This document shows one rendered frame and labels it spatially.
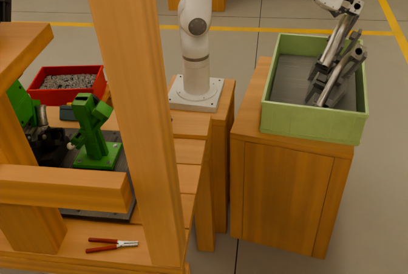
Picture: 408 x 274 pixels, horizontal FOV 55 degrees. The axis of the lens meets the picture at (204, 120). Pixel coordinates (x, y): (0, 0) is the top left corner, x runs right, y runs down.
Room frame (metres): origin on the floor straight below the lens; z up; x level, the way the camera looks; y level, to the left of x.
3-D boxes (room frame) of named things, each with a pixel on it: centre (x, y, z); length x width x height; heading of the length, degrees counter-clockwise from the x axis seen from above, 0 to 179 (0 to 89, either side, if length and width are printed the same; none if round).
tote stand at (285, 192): (1.52, -0.47, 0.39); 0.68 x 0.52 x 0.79; 160
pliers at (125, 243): (0.69, 0.30, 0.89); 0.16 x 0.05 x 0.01; 88
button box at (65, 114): (1.33, 0.53, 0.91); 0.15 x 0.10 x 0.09; 80
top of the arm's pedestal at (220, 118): (1.49, 0.03, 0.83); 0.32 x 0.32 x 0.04; 76
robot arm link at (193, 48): (1.53, 0.02, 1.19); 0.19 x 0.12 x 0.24; 7
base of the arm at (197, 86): (1.49, 0.02, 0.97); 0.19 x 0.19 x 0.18
